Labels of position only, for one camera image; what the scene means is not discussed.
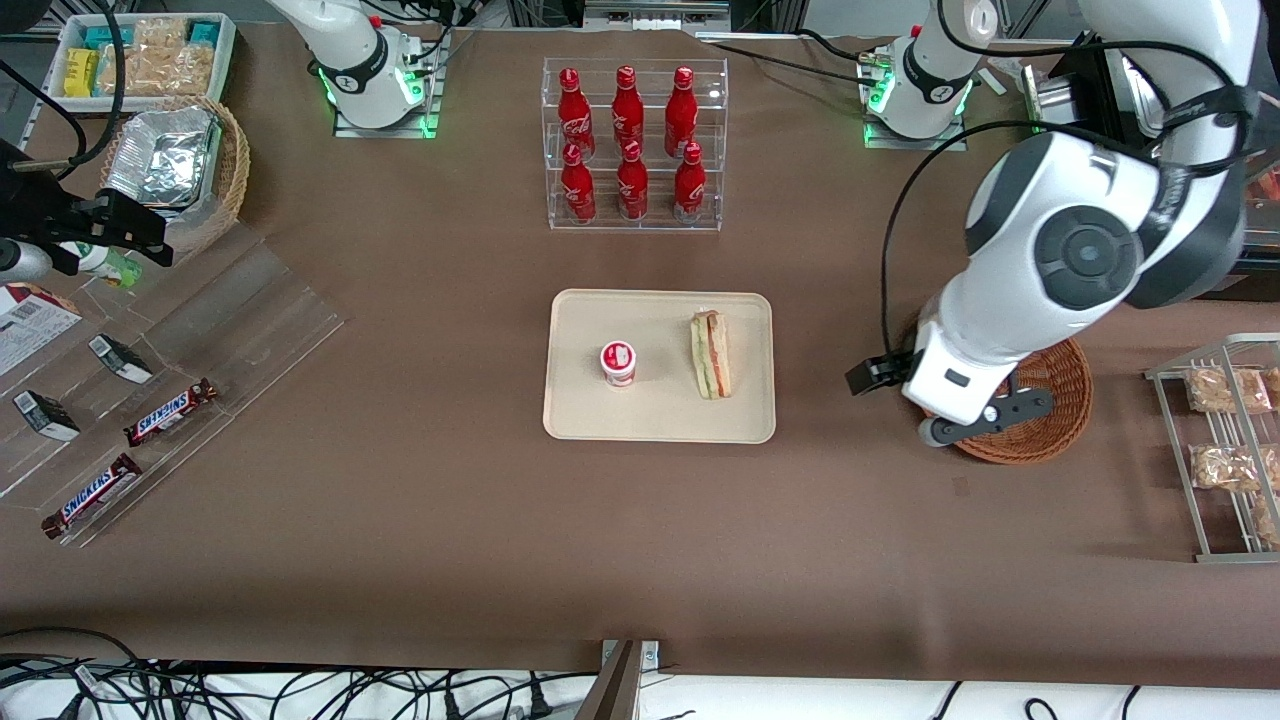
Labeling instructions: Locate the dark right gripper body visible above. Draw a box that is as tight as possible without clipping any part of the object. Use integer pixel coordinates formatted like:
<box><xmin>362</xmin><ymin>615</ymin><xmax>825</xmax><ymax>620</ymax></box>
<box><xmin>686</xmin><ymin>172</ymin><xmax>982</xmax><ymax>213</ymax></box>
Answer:
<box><xmin>0</xmin><ymin>140</ymin><xmax>79</xmax><ymax>249</ymax></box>

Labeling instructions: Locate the triangle sandwich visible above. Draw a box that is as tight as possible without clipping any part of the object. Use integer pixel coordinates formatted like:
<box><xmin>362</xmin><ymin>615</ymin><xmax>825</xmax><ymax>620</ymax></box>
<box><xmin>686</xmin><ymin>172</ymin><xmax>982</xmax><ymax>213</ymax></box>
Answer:
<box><xmin>689</xmin><ymin>309</ymin><xmax>734</xmax><ymax>401</ymax></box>

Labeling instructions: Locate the silver foil tray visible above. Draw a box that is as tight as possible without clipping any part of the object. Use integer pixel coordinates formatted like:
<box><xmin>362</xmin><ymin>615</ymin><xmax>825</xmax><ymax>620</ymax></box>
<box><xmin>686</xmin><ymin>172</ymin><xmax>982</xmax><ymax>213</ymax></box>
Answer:
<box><xmin>104</xmin><ymin>105</ymin><xmax>223</xmax><ymax>213</ymax></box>

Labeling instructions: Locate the round brown wicker basket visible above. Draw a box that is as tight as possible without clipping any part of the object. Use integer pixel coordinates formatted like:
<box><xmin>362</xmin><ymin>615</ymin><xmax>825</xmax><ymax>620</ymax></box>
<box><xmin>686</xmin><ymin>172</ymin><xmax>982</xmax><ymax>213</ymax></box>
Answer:
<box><xmin>905</xmin><ymin>318</ymin><xmax>1094</xmax><ymax>466</ymax></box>

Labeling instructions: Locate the tan wicker basket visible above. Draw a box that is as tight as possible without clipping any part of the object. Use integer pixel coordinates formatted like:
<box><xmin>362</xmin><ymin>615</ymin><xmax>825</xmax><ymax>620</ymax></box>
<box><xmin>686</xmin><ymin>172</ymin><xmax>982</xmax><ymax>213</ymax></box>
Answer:
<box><xmin>98</xmin><ymin>94</ymin><xmax>252</xmax><ymax>258</ymax></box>

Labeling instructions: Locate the beige plastic tray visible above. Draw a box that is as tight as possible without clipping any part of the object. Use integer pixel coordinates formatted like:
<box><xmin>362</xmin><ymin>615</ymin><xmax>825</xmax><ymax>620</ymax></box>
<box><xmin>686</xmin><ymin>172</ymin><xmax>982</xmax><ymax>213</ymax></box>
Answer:
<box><xmin>542</xmin><ymin>289</ymin><xmax>777</xmax><ymax>445</ymax></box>

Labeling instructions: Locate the green white drink cup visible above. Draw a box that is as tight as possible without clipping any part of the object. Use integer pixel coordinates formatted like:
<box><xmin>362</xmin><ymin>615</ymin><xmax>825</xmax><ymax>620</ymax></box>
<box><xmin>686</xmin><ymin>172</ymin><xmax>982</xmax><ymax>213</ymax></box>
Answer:
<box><xmin>58</xmin><ymin>242</ymin><xmax>144</xmax><ymax>289</ymax></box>

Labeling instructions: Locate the small black white box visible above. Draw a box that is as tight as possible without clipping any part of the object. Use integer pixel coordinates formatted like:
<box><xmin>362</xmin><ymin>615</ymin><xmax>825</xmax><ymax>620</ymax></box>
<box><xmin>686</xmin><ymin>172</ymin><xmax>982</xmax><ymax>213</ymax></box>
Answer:
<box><xmin>87</xmin><ymin>334</ymin><xmax>154</xmax><ymax>385</ymax></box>
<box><xmin>11</xmin><ymin>389</ymin><xmax>82</xmax><ymax>443</ymax></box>

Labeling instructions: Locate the clear acrylic stepped display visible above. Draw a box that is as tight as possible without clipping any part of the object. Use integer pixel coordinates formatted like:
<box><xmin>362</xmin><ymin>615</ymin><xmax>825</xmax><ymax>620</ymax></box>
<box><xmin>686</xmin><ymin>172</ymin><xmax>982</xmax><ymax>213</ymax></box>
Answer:
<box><xmin>0</xmin><ymin>220</ymin><xmax>347</xmax><ymax>550</ymax></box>

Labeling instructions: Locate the white carton with barcode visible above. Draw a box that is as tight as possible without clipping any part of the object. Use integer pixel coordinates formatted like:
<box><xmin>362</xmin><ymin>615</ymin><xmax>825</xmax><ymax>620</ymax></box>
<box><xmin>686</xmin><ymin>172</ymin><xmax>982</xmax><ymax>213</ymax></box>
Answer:
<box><xmin>0</xmin><ymin>282</ymin><xmax>84</xmax><ymax>378</ymax></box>

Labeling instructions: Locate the yellow snack packet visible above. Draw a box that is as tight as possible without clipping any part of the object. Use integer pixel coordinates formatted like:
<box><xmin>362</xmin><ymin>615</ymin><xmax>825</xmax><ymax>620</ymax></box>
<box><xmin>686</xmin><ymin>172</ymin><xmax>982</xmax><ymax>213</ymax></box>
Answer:
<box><xmin>62</xmin><ymin>47</ymin><xmax>100</xmax><ymax>99</ymax></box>

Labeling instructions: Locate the beige snack bag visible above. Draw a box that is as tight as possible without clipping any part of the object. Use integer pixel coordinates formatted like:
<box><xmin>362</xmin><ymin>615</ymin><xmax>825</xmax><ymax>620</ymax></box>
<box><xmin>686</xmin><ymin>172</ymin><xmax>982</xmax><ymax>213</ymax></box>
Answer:
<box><xmin>97</xmin><ymin>44</ymin><xmax>167</xmax><ymax>98</ymax></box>
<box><xmin>133</xmin><ymin>17</ymin><xmax>192</xmax><ymax>51</ymax></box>
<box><xmin>160</xmin><ymin>42</ymin><xmax>217</xmax><ymax>97</ymax></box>

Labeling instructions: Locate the brown Snickers bar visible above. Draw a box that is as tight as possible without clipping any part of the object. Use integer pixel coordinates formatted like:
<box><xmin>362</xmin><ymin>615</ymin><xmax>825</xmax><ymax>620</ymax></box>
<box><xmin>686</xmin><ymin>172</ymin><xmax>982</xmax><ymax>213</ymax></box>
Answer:
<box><xmin>123</xmin><ymin>378</ymin><xmax>219</xmax><ymax>448</ymax></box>
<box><xmin>40</xmin><ymin>453</ymin><xmax>144</xmax><ymax>541</ymax></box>

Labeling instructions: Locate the white plastic bin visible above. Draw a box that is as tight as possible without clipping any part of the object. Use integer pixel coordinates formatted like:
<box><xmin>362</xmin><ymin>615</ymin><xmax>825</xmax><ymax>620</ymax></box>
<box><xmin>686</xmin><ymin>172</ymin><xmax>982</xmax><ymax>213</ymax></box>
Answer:
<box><xmin>44</xmin><ymin>12</ymin><xmax>239</xmax><ymax>103</ymax></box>

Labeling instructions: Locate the white cup with red lid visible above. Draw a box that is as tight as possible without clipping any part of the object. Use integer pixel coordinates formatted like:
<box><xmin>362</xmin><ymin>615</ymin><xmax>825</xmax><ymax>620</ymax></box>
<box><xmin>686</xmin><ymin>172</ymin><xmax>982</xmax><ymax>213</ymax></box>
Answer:
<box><xmin>600</xmin><ymin>341</ymin><xmax>639</xmax><ymax>389</ymax></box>

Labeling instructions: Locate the red cola bottle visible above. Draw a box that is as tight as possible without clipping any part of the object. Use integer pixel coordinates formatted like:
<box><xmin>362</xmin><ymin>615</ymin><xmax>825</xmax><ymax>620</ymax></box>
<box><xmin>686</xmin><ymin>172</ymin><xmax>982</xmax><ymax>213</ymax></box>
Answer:
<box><xmin>559</xmin><ymin>142</ymin><xmax>599</xmax><ymax>226</ymax></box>
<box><xmin>615</xmin><ymin>140</ymin><xmax>650</xmax><ymax>223</ymax></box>
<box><xmin>611</xmin><ymin>65</ymin><xmax>647</xmax><ymax>151</ymax></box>
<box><xmin>664</xmin><ymin>66</ymin><xmax>700</xmax><ymax>159</ymax></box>
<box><xmin>672</xmin><ymin>141</ymin><xmax>708</xmax><ymax>225</ymax></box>
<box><xmin>556</xmin><ymin>67</ymin><xmax>597</xmax><ymax>161</ymax></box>

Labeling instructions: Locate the clear acrylic bottle rack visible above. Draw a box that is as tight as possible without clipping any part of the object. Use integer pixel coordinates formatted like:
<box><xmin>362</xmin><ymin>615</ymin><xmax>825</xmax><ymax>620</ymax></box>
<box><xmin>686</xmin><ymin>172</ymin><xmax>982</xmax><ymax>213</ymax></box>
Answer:
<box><xmin>541</xmin><ymin>57</ymin><xmax>730</xmax><ymax>234</ymax></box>

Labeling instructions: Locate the silver metal box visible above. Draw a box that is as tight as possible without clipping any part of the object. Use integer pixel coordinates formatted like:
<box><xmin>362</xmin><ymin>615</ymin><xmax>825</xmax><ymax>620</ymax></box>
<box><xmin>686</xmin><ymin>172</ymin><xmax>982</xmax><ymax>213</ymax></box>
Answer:
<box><xmin>1019</xmin><ymin>64</ymin><xmax>1079</xmax><ymax>137</ymax></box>

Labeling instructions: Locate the brown table cover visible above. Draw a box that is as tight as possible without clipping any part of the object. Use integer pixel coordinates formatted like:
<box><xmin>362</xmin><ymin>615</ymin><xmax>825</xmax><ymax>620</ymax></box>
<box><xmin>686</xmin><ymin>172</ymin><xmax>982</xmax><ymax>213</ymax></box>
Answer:
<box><xmin>0</xmin><ymin>18</ymin><xmax>1280</xmax><ymax>691</ymax></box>

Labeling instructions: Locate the clear plastic wrapper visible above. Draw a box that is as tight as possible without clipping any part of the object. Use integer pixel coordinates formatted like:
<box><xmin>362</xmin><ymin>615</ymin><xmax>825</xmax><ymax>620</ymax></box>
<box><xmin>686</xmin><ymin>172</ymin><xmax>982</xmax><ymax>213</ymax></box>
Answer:
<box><xmin>979</xmin><ymin>52</ymin><xmax>1032</xmax><ymax>98</ymax></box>

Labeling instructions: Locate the steel food pan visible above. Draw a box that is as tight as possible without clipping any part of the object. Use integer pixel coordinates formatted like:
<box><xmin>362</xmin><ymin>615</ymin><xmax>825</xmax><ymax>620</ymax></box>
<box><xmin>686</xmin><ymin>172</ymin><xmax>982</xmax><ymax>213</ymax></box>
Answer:
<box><xmin>1120</xmin><ymin>50</ymin><xmax>1167</xmax><ymax>143</ymax></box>

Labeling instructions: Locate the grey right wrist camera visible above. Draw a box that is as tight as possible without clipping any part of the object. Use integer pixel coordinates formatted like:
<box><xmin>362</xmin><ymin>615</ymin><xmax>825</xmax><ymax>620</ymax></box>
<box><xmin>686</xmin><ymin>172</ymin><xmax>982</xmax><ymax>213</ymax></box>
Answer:
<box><xmin>0</xmin><ymin>238</ymin><xmax>81</xmax><ymax>284</ymax></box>

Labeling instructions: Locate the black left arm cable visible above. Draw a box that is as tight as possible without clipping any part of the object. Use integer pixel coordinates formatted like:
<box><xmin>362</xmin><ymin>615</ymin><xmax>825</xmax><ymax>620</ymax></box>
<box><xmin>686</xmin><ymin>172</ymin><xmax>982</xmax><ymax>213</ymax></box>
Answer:
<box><xmin>880</xmin><ymin>119</ymin><xmax>1063</xmax><ymax>367</ymax></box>

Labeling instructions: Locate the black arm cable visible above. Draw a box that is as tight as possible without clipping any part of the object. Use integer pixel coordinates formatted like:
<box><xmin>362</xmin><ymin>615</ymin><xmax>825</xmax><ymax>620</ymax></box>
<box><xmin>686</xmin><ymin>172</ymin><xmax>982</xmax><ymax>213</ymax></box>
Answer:
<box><xmin>880</xmin><ymin>119</ymin><xmax>1063</xmax><ymax>367</ymax></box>
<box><xmin>0</xmin><ymin>0</ymin><xmax>127</xmax><ymax>183</ymax></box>

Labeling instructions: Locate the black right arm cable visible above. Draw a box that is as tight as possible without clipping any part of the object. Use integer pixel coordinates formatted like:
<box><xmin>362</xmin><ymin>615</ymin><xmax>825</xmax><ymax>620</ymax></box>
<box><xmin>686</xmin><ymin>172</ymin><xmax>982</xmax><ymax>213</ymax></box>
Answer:
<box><xmin>0</xmin><ymin>0</ymin><xmax>127</xmax><ymax>183</ymax></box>

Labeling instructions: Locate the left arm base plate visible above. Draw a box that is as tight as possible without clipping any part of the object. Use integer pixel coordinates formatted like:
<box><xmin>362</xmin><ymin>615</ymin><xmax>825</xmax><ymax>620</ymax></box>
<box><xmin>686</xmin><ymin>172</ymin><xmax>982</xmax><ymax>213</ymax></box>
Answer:
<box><xmin>862</xmin><ymin>44</ymin><xmax>970</xmax><ymax>153</ymax></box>

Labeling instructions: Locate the grey wire rack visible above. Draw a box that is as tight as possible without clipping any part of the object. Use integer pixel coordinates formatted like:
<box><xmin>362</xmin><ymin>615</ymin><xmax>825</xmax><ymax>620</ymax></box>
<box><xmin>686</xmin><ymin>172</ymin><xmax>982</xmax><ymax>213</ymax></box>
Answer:
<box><xmin>1144</xmin><ymin>333</ymin><xmax>1280</xmax><ymax>565</ymax></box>

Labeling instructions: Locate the black cable on table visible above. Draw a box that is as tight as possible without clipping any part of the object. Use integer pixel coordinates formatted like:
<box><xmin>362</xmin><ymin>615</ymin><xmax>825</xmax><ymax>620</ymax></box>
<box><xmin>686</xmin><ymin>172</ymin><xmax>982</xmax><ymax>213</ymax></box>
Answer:
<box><xmin>698</xmin><ymin>27</ymin><xmax>893</xmax><ymax>89</ymax></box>

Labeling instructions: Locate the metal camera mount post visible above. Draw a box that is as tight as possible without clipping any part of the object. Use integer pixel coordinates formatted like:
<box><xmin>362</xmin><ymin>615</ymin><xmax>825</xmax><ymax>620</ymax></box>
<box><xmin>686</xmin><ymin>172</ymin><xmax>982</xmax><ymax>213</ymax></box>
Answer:
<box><xmin>574</xmin><ymin>639</ymin><xmax>662</xmax><ymax>720</ymax></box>

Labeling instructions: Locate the black cable tangle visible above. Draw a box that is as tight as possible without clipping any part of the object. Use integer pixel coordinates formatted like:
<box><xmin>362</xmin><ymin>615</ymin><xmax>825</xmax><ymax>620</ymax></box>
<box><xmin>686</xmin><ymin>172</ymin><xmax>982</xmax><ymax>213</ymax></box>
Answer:
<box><xmin>0</xmin><ymin>625</ymin><xmax>601</xmax><ymax>720</ymax></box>

